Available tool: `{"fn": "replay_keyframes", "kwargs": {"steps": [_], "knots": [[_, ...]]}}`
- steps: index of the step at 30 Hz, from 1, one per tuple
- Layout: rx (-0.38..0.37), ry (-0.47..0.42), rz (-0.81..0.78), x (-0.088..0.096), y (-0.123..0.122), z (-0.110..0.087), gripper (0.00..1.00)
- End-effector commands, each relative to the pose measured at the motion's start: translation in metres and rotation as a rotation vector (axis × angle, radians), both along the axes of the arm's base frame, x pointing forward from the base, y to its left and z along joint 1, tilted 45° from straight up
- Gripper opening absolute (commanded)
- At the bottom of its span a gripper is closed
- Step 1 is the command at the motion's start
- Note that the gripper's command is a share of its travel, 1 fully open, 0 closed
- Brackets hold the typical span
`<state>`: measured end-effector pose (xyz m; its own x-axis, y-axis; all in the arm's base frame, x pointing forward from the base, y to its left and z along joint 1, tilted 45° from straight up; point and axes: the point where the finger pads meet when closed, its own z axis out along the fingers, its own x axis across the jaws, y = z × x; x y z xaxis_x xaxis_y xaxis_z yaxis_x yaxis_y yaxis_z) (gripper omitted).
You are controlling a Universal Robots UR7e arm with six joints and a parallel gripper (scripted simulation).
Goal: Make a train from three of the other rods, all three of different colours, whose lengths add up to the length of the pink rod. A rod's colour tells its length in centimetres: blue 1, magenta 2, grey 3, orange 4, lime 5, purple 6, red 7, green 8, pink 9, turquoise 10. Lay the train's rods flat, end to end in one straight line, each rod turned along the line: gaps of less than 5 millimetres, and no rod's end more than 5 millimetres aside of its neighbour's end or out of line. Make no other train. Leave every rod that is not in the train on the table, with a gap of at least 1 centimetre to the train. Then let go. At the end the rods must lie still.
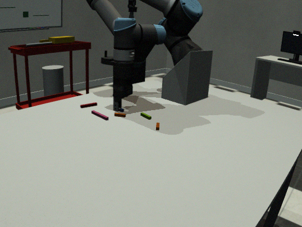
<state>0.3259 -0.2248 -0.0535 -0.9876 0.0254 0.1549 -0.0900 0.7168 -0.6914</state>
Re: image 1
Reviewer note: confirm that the lime green rod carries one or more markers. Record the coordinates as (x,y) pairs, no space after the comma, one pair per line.
(145,116)

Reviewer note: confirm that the pink rod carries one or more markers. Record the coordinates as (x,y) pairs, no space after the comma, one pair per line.
(99,115)

